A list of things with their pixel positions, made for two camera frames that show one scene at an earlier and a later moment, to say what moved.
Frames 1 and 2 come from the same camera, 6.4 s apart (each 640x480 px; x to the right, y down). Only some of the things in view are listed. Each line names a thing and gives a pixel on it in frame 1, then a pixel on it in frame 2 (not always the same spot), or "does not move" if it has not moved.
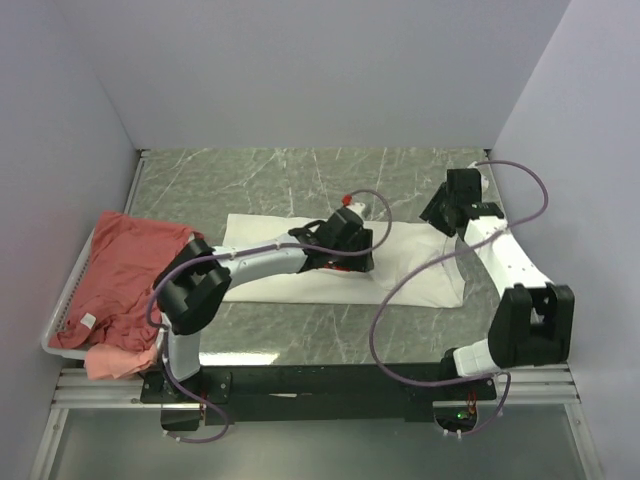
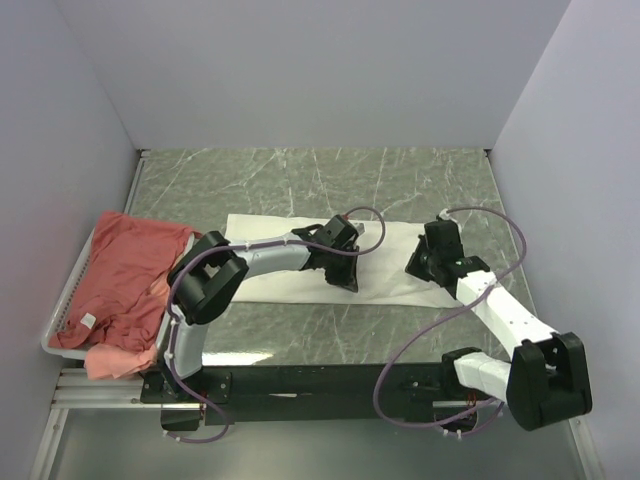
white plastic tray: (65, 301) does not move
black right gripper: (431, 211) → (413, 267)
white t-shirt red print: (412, 249) does not move
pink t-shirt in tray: (109, 361) does not move
